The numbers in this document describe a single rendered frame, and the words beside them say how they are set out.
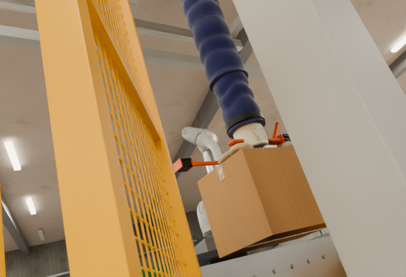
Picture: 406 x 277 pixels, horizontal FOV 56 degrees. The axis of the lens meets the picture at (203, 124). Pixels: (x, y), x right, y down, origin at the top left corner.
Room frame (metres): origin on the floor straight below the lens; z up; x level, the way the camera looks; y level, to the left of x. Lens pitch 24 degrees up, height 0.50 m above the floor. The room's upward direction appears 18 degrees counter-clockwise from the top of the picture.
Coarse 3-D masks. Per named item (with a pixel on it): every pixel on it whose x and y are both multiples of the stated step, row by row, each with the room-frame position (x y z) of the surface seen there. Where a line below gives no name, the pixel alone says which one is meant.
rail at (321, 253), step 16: (320, 240) 1.58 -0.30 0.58; (256, 256) 1.36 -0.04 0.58; (272, 256) 1.41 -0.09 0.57; (288, 256) 1.45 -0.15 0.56; (304, 256) 1.51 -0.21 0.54; (320, 256) 1.56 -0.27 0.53; (336, 256) 1.62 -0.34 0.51; (208, 272) 1.23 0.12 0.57; (224, 272) 1.26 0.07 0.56; (240, 272) 1.31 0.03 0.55; (256, 272) 1.35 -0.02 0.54; (272, 272) 1.39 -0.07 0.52; (288, 272) 1.44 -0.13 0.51; (304, 272) 1.49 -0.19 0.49; (320, 272) 1.54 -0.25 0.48; (336, 272) 1.59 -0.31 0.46
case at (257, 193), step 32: (256, 160) 1.69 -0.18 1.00; (288, 160) 1.83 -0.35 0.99; (224, 192) 1.81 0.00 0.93; (256, 192) 1.65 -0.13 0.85; (288, 192) 1.77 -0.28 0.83; (224, 224) 1.87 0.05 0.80; (256, 224) 1.71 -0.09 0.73; (288, 224) 1.72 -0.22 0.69; (320, 224) 1.88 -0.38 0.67; (224, 256) 1.93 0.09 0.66
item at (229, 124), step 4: (244, 112) 1.88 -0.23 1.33; (248, 112) 1.88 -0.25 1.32; (252, 112) 1.89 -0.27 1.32; (256, 112) 1.90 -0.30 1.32; (260, 112) 1.93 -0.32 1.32; (236, 116) 1.88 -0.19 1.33; (240, 116) 1.88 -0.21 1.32; (244, 116) 1.88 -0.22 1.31; (248, 116) 1.88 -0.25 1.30; (252, 116) 1.88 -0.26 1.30; (256, 116) 1.89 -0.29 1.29; (260, 116) 1.92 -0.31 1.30; (232, 120) 1.90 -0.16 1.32; (236, 120) 1.89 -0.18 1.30; (240, 120) 1.88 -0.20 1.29; (264, 120) 1.98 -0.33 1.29; (228, 124) 1.92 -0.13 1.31; (232, 124) 1.90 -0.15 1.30; (228, 128) 1.93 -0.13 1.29
